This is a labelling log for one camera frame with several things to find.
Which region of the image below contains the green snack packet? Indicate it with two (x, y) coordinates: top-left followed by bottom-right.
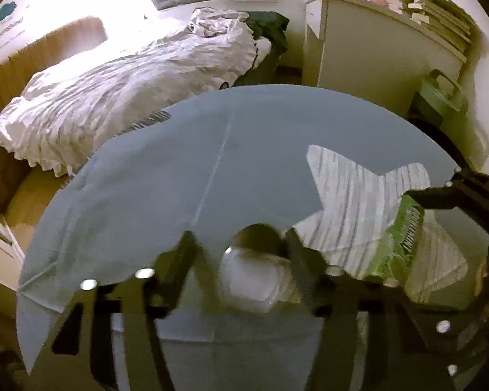
(364, 193), (427, 291)

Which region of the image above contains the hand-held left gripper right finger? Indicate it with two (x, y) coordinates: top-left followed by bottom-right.
(283, 226), (416, 391)

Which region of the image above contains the bed with white duvet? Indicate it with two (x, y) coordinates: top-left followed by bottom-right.
(0, 6), (272, 178)

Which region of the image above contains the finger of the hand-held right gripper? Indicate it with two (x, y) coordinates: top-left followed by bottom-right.
(405, 169), (489, 234)
(395, 289), (489, 391)

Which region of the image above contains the green plastic bin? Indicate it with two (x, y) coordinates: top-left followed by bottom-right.
(415, 69), (470, 132)

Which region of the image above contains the dark green cloth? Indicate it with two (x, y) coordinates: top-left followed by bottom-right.
(244, 10), (291, 56)

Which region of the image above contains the stack of books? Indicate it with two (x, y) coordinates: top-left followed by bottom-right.
(381, 0), (484, 54)

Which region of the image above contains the clear plastic cup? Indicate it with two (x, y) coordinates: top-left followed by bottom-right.
(218, 224), (295, 314)

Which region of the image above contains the white striped cloth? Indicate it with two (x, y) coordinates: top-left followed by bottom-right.
(293, 144), (470, 295)

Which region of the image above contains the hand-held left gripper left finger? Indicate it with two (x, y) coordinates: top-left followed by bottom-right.
(51, 230), (213, 391)

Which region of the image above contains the white cabinet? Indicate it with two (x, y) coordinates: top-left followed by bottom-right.
(302, 0), (467, 111)

